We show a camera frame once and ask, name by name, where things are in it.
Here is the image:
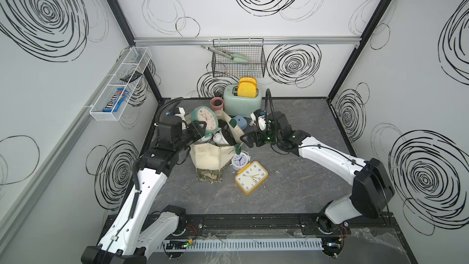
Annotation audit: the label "yellow rectangular clock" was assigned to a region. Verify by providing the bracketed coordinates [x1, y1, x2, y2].
[234, 161, 269, 196]

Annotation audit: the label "white wire shelf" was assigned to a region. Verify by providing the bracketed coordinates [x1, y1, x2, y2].
[89, 46, 151, 122]

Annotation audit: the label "yellow toast slice front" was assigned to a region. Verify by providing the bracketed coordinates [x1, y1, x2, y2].
[237, 79, 257, 98]

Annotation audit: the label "light blue clock back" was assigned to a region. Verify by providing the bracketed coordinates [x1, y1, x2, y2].
[230, 115, 247, 130]

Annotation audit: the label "pink cup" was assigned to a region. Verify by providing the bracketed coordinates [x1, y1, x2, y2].
[210, 97, 224, 111]

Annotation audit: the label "mint green tongs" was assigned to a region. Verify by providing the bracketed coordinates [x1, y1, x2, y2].
[200, 45, 250, 64]

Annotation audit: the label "black wire basket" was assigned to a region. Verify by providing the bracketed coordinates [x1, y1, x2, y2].
[210, 37, 267, 78]

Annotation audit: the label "white twin bell clock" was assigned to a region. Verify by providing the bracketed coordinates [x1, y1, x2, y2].
[213, 132, 230, 147]

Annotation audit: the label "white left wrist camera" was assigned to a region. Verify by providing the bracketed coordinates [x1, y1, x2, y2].
[175, 107, 186, 120]

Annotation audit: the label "green round pastel clock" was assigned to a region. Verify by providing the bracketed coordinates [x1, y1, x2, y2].
[191, 106, 219, 135]

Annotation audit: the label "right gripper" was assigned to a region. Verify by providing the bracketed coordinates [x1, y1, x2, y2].
[240, 126, 282, 147]

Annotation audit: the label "blue candy packet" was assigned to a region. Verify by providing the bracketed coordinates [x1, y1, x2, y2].
[102, 88, 129, 113]

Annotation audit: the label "cream canvas tote bag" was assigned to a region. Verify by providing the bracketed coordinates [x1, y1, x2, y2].
[185, 110, 244, 183]

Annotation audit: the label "yellow toast slice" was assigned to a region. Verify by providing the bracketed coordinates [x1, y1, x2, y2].
[237, 79, 257, 98]
[239, 77, 257, 84]

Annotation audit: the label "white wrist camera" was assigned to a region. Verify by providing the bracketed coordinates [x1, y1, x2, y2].
[254, 110, 267, 132]
[175, 107, 186, 120]

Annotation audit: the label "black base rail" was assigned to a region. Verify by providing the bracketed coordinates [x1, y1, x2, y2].
[104, 212, 398, 237]

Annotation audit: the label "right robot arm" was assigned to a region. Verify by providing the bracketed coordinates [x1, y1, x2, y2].
[241, 110, 395, 234]

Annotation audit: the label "silver twin bell clock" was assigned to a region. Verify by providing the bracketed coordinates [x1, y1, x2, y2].
[194, 135, 213, 144]

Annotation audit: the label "grey slotted cable duct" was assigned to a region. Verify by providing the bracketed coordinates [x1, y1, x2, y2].
[151, 237, 325, 254]

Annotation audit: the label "black twin bell clock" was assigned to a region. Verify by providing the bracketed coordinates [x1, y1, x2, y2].
[220, 129, 236, 146]

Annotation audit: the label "yellow toast slice back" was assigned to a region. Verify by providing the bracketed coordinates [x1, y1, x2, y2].
[239, 77, 257, 84]

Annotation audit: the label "mint green toaster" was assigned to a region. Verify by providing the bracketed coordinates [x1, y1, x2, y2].
[223, 84, 262, 117]

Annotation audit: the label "black remote control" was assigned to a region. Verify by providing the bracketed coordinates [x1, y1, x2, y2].
[120, 71, 142, 84]

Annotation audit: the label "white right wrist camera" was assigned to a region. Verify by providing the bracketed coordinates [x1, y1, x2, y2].
[254, 110, 267, 132]

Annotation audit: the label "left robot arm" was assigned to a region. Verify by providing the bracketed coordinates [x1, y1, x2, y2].
[81, 116, 206, 264]

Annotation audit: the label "white purple face clock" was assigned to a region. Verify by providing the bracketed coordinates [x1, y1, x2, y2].
[231, 151, 250, 171]

